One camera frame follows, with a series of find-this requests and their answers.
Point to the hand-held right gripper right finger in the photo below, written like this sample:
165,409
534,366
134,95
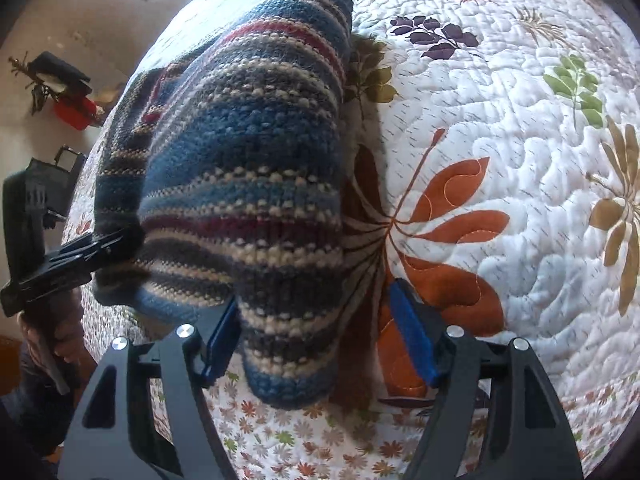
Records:
412,335

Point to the light blue bed sheet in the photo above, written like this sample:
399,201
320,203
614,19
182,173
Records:
170,20

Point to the person's left hand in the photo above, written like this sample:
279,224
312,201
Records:
67,330

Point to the floral quilt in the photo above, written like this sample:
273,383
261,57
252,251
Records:
500,210

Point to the red bag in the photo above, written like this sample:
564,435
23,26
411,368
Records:
75,110

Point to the striped knit sweater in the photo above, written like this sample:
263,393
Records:
250,160

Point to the person's left forearm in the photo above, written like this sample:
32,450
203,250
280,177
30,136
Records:
30,410

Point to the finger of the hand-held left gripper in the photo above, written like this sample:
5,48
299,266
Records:
85,257

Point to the black chair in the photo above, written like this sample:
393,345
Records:
62,185

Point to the coat rack with dark clothes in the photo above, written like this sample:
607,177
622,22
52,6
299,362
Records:
55,67

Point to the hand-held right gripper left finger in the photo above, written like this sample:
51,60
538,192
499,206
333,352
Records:
220,347

